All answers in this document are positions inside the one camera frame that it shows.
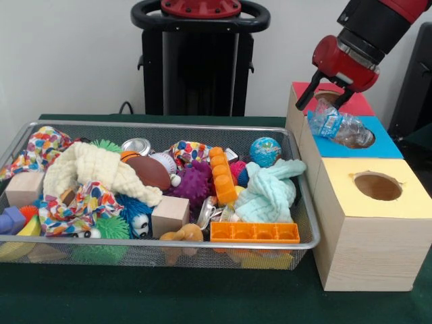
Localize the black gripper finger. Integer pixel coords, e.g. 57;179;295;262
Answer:
332;86;356;110
295;68;325;111

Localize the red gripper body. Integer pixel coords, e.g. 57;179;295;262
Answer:
311;34;381;93

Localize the clear plastic bottle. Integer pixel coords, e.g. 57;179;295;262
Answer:
307;97;375;149

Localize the blue globe ball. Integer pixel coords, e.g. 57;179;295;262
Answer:
249;136;283;169

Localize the shallow metal mesh bin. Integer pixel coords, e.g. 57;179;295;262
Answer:
0;119;321;271

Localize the wooden box with three holes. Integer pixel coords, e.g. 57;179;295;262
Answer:
285;80;432;292

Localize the black chair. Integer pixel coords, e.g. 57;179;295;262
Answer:
387;22;432;136

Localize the mint green cloth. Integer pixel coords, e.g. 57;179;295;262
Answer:
234;159;307;223

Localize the long orange toy brick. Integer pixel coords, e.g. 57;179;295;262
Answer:
208;147;238;205

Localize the purple spiky ball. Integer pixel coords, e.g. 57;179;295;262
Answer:
167;160;214;213

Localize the wide orange toy brick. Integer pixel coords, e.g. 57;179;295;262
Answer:
209;221;300;244

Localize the brown toy football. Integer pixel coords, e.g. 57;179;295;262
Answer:
125;155;172;192

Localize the green spiky ball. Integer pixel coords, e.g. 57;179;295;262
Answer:
88;138;122;155

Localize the cream muslin cloth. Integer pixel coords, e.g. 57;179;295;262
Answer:
43;141;163;207

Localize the colourful spotted cloth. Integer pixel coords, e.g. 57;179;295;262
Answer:
0;126;82;180
38;180;124;237

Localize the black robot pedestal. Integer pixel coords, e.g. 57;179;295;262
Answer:
130;0;271;117

